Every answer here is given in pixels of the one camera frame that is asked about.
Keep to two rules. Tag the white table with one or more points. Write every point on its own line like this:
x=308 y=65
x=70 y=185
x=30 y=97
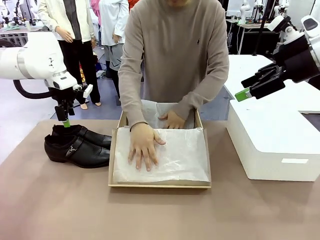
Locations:
x=247 y=67

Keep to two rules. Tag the person in white shirt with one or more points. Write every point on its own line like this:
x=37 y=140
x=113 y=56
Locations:
x=112 y=20

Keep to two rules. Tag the person in pink top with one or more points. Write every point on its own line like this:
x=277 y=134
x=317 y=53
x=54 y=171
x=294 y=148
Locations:
x=96 y=10

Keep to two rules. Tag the white jacket person's hand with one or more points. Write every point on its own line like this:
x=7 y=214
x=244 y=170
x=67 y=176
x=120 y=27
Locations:
x=65 y=35

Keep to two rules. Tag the white foam box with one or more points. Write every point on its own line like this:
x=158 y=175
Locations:
x=275 y=140

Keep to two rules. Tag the person's right hand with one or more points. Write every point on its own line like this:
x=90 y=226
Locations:
x=143 y=145

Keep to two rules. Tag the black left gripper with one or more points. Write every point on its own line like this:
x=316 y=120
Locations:
x=65 y=96

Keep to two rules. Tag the person's left forearm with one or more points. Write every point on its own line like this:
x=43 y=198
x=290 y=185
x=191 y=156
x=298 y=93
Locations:
x=200 y=97

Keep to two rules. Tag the white tissue paper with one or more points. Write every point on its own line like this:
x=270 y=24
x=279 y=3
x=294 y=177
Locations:
x=185 y=155

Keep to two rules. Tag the person in beige sweater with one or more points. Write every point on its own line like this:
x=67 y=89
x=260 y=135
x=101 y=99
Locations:
x=175 y=50

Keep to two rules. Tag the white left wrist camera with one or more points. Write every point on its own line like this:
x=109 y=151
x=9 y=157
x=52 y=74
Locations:
x=88 y=91

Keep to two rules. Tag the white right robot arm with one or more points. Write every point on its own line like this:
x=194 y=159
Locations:
x=313 y=37

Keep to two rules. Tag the black stand pole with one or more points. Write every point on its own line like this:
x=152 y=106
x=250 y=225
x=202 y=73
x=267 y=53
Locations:
x=261 y=27

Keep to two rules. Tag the black buckled leather shoe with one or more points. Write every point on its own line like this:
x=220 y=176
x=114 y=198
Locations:
x=82 y=155

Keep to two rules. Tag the person in white jacket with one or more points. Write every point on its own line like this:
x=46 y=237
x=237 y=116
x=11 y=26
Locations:
x=75 y=25

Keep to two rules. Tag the pile of clothes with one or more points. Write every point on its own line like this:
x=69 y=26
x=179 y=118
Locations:
x=82 y=75

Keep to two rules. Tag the person's right forearm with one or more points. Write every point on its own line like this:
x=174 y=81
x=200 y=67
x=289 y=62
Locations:
x=132 y=102

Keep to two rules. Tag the person's left hand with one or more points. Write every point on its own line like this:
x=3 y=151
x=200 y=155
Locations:
x=175 y=121

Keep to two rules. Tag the black background table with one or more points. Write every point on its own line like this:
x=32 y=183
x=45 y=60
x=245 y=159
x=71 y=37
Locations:
x=246 y=37

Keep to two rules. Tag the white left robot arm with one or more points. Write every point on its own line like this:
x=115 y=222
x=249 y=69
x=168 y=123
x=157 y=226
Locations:
x=37 y=57

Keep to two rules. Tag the white label sticker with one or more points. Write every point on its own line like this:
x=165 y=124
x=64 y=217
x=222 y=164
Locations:
x=294 y=161

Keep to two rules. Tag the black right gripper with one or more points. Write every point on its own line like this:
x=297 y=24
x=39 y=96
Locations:
x=297 y=60

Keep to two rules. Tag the grey metal-legged work table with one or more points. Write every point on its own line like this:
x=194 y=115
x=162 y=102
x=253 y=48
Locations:
x=15 y=30

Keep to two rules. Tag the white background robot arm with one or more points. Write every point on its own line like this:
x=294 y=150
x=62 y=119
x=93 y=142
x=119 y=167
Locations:
x=243 y=11

